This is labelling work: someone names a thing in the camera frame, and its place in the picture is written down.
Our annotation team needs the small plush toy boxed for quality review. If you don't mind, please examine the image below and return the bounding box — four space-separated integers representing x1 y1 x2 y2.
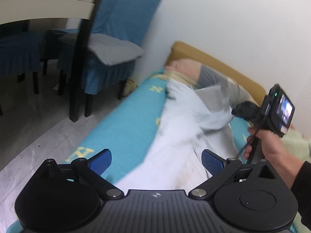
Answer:
123 79 139 97

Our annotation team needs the white dining table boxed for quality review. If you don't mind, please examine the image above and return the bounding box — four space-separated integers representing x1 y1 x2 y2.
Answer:
0 0 107 122

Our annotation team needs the grey seat cushion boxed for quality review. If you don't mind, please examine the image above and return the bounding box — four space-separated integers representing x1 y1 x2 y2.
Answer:
58 33 145 66

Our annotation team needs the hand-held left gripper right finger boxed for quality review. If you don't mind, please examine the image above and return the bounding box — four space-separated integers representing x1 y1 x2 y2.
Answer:
188 149 289 201

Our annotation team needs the checked pillow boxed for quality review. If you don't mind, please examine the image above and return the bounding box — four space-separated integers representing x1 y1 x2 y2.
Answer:
164 59 258 106

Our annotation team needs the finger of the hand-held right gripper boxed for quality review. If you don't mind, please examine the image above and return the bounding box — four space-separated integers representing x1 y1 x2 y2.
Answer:
231 101 261 125

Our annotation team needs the mustard headboard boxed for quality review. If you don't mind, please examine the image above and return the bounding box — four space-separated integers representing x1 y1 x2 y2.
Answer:
165 41 266 107

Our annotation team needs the green cartoon blanket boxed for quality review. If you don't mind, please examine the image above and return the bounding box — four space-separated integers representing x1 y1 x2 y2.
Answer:
279 127 311 163

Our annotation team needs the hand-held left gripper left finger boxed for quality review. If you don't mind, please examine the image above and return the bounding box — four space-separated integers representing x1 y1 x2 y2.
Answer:
39 149 125 201

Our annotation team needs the blue covered chair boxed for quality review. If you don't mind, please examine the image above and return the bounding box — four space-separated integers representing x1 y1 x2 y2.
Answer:
0 21 46 116
57 0 164 117
40 0 124 96

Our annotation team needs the person's right hand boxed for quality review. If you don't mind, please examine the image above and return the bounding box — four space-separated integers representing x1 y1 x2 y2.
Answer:
244 127 295 175

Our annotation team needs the teal printed bed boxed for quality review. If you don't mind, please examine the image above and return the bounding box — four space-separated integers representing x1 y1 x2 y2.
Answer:
6 68 260 233

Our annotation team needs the white t-shirt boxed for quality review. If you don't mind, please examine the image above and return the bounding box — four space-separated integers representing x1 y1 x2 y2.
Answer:
117 78 243 191

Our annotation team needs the person's right forearm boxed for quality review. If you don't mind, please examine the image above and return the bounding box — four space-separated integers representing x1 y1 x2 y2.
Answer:
282 153 311 226

